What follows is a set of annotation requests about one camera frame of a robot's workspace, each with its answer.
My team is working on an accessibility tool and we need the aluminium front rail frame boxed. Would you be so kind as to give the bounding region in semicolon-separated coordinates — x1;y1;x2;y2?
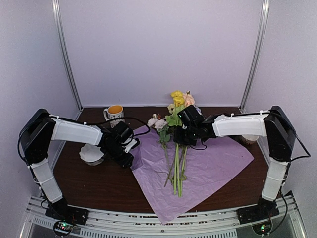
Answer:
19;193;308;238

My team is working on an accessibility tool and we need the right aluminium corner post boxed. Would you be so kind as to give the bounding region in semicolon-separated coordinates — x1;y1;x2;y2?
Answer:
239;0;270;112

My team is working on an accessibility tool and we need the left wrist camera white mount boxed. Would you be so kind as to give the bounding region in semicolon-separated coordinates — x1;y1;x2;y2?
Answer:
122;138;140;153

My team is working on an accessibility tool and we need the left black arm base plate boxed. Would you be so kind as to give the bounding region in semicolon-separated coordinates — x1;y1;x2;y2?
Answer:
45;206;89;225

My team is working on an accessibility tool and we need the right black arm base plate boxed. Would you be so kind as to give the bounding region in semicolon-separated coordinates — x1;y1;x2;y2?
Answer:
237;205;280;225

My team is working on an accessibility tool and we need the purple wrapping paper sheet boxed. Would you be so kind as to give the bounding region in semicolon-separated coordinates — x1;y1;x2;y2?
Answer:
131;130;254;224

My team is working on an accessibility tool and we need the white scalloped bowl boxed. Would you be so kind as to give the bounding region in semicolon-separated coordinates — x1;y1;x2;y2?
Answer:
79;144;104;166

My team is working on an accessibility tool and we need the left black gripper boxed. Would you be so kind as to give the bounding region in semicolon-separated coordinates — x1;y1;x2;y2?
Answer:
105;144;134;170

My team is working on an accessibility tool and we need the bright yellow fake flower stem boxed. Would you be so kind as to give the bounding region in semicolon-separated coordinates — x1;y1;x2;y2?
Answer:
171;91;185;107

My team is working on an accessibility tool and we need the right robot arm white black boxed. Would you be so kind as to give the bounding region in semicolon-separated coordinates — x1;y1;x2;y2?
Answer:
174;105;296;219

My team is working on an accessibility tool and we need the pink white fake rose stem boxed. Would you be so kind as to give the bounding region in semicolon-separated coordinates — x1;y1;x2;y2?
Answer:
147;114;171;186

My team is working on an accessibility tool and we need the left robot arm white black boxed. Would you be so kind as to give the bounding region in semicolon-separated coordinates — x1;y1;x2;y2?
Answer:
18;109;140;220

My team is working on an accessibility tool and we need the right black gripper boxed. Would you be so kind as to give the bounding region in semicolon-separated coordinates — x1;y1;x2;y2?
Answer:
174;124;199;146

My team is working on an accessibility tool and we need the aluminium corner post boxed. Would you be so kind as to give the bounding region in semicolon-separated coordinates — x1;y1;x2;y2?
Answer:
239;0;270;112
52;0;83;110

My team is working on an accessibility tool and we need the white floral mug yellow inside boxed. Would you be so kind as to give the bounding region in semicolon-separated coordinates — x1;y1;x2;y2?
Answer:
103;105;125;128

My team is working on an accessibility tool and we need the left aluminium corner post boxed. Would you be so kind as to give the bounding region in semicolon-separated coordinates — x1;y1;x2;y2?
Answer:
52;0;83;110

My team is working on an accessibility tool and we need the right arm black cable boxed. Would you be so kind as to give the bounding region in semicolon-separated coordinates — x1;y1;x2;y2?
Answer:
279;116;312;221

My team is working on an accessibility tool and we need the pale yellow fake flower bunch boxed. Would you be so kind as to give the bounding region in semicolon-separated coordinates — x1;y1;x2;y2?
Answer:
165;104;185;127

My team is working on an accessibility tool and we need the small white floral cup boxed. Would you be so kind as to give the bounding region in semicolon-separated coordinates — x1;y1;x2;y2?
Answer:
240;135;259;145

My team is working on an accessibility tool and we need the peach fake flower stem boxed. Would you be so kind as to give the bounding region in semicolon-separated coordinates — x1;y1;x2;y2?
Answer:
183;91;195;107

